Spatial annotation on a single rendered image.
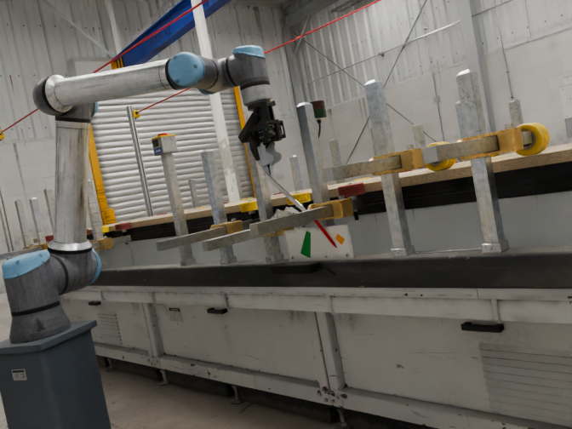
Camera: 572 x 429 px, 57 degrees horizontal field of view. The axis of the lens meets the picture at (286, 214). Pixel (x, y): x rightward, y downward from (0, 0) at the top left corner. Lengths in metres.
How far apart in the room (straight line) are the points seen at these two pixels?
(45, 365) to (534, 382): 1.44
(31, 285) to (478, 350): 1.41
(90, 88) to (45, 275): 0.63
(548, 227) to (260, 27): 11.14
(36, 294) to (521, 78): 8.21
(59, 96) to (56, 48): 8.29
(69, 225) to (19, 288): 0.27
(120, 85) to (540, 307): 1.26
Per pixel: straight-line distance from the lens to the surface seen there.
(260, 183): 1.73
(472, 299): 1.39
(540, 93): 9.08
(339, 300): 1.63
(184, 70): 1.52
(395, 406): 1.91
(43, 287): 1.93
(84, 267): 2.05
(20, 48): 9.94
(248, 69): 1.59
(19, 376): 1.96
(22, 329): 1.93
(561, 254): 1.23
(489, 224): 1.30
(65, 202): 2.00
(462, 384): 1.78
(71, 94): 1.78
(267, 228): 1.34
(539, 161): 1.43
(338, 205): 1.51
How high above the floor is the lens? 0.94
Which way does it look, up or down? 3 degrees down
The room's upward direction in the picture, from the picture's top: 11 degrees counter-clockwise
